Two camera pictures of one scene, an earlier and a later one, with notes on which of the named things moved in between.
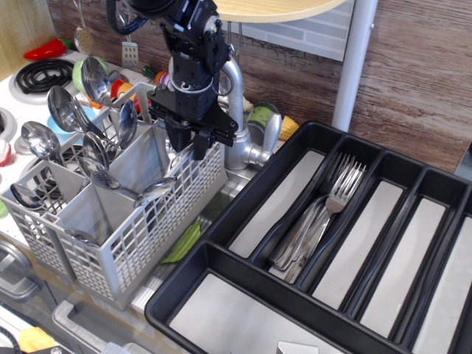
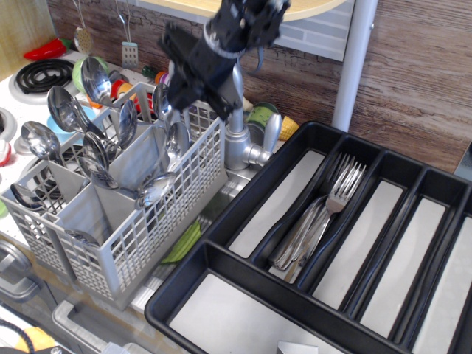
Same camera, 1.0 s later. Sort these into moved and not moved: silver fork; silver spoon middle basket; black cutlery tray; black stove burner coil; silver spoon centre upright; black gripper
Moved: silver fork; black gripper
Not moved: silver spoon middle basket; black stove burner coil; silver spoon centre upright; black cutlery tray
